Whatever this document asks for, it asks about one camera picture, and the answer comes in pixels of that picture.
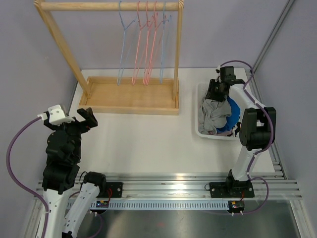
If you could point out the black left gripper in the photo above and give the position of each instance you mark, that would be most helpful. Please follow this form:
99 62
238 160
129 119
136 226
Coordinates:
90 120

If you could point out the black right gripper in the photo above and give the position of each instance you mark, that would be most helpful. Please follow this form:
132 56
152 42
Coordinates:
210 94

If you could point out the grey tank top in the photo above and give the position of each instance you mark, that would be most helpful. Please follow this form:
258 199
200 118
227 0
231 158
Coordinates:
213 115

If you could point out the blue tank top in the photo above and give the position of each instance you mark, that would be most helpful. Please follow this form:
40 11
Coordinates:
232 120

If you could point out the black white striped tank top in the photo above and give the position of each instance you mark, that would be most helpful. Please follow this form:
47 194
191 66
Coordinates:
235 130

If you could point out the light blue wire hanger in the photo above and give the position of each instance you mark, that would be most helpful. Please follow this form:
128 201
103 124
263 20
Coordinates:
163 42

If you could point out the pink wire hanger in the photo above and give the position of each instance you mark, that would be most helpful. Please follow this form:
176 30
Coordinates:
156 26

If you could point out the mauve pink tank top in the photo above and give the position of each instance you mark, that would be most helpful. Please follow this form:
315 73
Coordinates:
226 133

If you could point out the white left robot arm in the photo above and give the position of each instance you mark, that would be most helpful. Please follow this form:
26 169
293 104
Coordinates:
63 157

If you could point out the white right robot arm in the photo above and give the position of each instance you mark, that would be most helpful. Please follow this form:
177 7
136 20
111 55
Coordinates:
257 133

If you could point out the white perforated plastic basket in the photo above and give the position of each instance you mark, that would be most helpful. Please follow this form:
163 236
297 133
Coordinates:
201 91

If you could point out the wooden clothes rack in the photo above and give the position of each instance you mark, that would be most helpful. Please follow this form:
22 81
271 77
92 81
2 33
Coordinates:
141 96

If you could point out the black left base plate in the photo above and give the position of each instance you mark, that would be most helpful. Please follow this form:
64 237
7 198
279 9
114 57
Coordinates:
111 189

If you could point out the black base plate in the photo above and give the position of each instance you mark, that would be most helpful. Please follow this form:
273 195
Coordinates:
234 190
111 189

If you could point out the aluminium mounting rail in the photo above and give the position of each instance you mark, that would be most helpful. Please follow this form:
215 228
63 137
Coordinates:
193 186

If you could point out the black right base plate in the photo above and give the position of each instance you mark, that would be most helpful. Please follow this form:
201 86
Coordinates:
234 190

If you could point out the white slotted cable duct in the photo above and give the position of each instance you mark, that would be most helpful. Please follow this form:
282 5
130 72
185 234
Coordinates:
160 205

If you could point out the aluminium corner frame post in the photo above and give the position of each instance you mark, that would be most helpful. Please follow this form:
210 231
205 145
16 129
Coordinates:
273 34

